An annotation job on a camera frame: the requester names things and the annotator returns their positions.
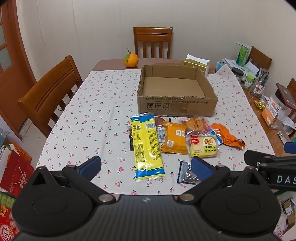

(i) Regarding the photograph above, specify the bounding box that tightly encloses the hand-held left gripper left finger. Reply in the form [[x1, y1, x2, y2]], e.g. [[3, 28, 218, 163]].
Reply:
[[31, 156, 115, 205]]

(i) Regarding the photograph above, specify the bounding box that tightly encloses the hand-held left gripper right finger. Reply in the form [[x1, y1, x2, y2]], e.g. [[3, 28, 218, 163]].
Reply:
[[177, 157, 263, 205]]

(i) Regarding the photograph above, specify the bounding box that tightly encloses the small silver packet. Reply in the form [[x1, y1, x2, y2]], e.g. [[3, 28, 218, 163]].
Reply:
[[177, 161, 199, 184]]

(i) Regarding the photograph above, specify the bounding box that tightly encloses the orange foil pouch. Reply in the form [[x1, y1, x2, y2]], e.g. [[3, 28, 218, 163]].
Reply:
[[210, 123, 247, 151]]

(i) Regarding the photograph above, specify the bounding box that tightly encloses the orange snack packet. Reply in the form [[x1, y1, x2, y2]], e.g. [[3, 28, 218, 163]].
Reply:
[[160, 120, 188, 154]]

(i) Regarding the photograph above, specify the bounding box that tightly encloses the long yellow snack packet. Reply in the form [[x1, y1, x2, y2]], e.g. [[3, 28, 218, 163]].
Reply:
[[131, 111, 167, 182]]

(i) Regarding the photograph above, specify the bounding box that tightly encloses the small cardboard box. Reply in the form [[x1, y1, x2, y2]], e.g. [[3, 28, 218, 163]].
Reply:
[[280, 197, 296, 230]]

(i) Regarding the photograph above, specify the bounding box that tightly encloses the blue and white packet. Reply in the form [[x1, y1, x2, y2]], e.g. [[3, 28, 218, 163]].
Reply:
[[211, 128, 224, 146]]

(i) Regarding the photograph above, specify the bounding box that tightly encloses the orange and white box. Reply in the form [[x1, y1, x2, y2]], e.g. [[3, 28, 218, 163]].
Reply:
[[261, 95, 290, 126]]

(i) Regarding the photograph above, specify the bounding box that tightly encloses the clear round pastry packet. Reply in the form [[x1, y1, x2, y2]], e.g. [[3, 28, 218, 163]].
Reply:
[[181, 116, 212, 137]]

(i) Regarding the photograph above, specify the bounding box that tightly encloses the white barcode packet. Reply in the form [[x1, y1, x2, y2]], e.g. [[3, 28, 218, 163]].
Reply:
[[157, 127, 167, 142]]

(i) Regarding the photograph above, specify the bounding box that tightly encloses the white cherry-print tablecloth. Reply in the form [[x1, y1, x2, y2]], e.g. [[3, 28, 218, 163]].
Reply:
[[36, 64, 275, 197]]

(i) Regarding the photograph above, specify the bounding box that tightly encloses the glass jar with pens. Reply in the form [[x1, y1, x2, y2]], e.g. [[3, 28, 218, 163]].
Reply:
[[251, 70, 270, 96]]

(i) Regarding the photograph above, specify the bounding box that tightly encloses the red gift box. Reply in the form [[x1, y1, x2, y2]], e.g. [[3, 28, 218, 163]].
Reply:
[[0, 149, 34, 197]]

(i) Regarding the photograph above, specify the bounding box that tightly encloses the green lidded jar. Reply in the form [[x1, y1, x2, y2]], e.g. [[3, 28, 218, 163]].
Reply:
[[244, 75, 255, 90]]

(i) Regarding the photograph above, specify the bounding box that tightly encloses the dark lidded jar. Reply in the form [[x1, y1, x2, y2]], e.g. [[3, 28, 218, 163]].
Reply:
[[231, 68, 245, 82]]

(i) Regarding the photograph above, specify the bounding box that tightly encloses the wooden dining chair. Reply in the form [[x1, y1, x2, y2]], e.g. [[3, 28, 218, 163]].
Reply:
[[133, 27, 173, 59], [17, 55, 83, 138], [248, 46, 273, 70]]

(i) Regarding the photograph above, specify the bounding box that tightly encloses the stack of papers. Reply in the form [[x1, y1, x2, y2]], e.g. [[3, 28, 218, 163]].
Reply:
[[223, 58, 260, 75]]

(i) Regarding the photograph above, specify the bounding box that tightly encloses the red and green box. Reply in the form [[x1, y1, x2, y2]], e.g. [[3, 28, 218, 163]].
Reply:
[[0, 192, 21, 241]]

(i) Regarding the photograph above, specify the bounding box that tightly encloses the gold tissue box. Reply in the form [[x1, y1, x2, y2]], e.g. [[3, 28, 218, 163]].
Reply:
[[182, 54, 210, 76]]

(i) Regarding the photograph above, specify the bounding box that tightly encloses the green and white carton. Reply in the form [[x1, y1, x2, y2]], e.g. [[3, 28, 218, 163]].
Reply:
[[236, 43, 252, 67]]

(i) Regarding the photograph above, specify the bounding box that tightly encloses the tangerine with leaf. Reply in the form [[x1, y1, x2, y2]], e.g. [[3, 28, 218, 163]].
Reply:
[[123, 48, 139, 68]]

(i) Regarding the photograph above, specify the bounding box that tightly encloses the wooden door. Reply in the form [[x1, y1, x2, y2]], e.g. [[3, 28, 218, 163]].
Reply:
[[0, 5, 37, 112]]

